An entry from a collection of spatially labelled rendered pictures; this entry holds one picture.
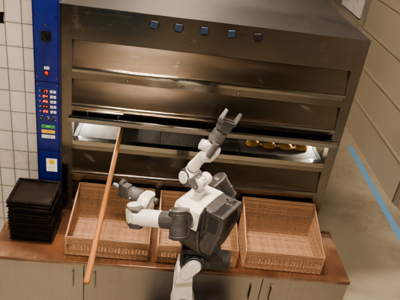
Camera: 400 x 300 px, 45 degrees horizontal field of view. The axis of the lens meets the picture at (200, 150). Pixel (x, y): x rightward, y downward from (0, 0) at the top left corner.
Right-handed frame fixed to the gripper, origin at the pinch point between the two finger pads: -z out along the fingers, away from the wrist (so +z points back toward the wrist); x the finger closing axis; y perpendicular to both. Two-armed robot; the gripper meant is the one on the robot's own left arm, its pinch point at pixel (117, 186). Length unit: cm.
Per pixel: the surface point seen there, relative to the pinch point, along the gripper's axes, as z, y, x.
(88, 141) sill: -52, 29, 2
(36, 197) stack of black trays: -57, -13, 29
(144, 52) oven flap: -25, 50, -66
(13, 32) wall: -90, 3, -70
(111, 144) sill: -39, 38, 2
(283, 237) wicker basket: 78, 102, 61
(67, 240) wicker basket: -28, -14, 49
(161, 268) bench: 27, 16, 62
